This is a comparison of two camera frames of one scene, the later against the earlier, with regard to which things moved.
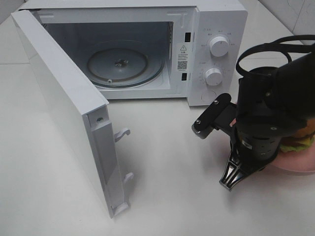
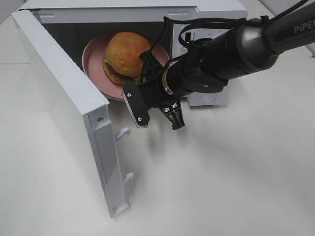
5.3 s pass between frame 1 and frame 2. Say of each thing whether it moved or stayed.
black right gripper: moved
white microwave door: stayed
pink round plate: moved
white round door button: stayed
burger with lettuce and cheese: moved
